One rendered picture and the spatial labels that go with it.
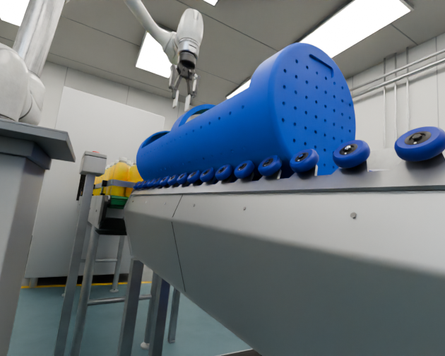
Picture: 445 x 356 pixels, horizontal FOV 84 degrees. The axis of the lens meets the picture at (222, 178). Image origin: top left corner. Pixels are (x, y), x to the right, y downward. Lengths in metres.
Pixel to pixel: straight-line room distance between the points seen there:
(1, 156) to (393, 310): 0.81
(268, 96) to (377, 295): 0.33
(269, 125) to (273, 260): 0.23
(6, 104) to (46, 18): 0.48
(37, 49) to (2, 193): 0.62
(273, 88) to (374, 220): 0.27
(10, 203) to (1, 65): 0.39
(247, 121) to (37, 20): 0.98
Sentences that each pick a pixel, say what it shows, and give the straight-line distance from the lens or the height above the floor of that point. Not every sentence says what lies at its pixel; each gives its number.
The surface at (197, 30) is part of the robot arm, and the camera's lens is 1.20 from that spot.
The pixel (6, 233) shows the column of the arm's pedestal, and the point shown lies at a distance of 0.80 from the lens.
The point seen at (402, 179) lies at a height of 0.92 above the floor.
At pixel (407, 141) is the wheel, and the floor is 0.96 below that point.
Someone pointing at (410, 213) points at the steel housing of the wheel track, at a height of 0.89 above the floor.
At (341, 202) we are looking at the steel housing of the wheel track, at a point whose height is 0.90.
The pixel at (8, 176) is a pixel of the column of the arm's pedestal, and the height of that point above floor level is 0.90.
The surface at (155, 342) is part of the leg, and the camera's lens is 1.36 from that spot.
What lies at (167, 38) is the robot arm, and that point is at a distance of 1.32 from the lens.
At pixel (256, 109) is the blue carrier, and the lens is 0.47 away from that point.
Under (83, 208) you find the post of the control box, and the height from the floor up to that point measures 0.83.
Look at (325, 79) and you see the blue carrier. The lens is 0.60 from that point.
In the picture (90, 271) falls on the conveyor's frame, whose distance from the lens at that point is 1.64.
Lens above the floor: 0.87
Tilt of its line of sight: 8 degrees up
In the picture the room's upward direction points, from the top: 6 degrees clockwise
